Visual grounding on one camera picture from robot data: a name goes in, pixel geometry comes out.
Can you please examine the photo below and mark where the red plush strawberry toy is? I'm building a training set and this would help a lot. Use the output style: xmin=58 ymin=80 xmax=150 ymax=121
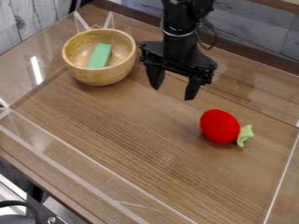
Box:
xmin=200 ymin=108 xmax=254 ymax=147

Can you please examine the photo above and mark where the black cable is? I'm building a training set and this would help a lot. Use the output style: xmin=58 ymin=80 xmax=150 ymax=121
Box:
xmin=0 ymin=199 xmax=29 ymax=210

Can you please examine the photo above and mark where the clear acrylic tray wall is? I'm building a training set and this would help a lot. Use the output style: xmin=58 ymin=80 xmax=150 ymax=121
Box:
xmin=0 ymin=16 xmax=299 ymax=224

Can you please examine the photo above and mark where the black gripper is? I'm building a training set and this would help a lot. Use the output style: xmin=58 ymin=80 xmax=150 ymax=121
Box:
xmin=140 ymin=31 xmax=217 ymax=101

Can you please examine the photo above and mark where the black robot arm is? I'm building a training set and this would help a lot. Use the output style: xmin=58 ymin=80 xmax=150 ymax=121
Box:
xmin=140 ymin=0 xmax=217 ymax=101

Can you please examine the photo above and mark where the black metal bracket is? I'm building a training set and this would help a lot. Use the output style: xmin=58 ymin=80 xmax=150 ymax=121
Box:
xmin=25 ymin=195 xmax=67 ymax=224

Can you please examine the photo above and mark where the green rectangular stick block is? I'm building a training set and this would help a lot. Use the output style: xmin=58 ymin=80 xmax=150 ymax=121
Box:
xmin=88 ymin=43 xmax=112 ymax=68

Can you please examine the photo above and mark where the light wooden bowl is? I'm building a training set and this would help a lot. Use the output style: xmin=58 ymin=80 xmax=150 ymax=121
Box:
xmin=61 ymin=28 xmax=136 ymax=86

